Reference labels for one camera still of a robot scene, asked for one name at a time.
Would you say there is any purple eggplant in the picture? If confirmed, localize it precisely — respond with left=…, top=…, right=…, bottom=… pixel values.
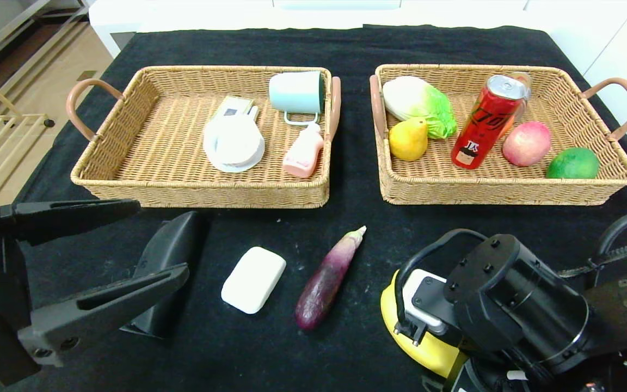
left=294, top=226, right=367, bottom=331

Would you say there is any yellow banana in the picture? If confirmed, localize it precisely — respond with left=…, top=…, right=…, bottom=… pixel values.
left=380, top=269, right=470, bottom=379

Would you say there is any red cola can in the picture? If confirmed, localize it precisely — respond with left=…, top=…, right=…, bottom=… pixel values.
left=451, top=75, right=530, bottom=170

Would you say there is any red apple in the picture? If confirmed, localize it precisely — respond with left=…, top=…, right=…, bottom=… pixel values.
left=502, top=121, right=552, bottom=167

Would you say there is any wicker basket with household items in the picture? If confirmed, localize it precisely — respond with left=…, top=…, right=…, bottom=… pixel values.
left=66, top=65, right=342, bottom=209

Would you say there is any wicker basket with food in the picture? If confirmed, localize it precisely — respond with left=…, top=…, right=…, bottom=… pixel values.
left=369, top=64, right=627, bottom=206

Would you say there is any black curved plastic object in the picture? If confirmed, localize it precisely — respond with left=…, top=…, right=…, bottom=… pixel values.
left=120, top=211, right=208, bottom=339

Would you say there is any white soap bar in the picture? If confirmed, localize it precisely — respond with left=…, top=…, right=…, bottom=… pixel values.
left=221, top=247, right=287, bottom=315

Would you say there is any white round container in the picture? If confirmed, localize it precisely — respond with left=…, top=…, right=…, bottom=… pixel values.
left=203, top=113, right=266, bottom=174

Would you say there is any small white card box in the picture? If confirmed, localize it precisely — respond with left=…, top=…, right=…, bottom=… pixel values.
left=211, top=96, right=260, bottom=123

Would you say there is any pink small bottle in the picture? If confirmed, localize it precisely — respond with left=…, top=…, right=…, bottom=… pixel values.
left=282, top=122, right=325, bottom=179

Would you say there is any black felt table cloth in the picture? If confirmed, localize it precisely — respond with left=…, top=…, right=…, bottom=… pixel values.
left=0, top=24, right=627, bottom=392

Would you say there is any mint green cup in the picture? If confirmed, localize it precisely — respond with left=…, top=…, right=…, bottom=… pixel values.
left=268, top=71, right=327, bottom=127

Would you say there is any yellow pear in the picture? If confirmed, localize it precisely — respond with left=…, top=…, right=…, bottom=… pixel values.
left=389, top=117, right=429, bottom=162

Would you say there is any green white cabbage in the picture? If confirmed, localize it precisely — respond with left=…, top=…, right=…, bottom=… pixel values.
left=382, top=76, right=458, bottom=140

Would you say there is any green mango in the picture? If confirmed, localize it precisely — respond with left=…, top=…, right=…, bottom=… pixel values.
left=546, top=147, right=601, bottom=180

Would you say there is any grey metal shelf frame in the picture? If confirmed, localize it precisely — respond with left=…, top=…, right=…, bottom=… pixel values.
left=0, top=0, right=88, bottom=69

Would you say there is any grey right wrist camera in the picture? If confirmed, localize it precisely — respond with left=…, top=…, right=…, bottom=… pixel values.
left=402, top=268, right=451, bottom=334

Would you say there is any black smooth camera cable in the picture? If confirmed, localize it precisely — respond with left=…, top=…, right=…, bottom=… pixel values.
left=393, top=228, right=489, bottom=330

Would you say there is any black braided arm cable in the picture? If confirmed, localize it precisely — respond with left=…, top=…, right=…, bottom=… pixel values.
left=557, top=238, right=627, bottom=279

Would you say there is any black smooth arm cable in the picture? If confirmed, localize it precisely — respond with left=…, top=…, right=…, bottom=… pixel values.
left=588, top=207, right=627, bottom=286

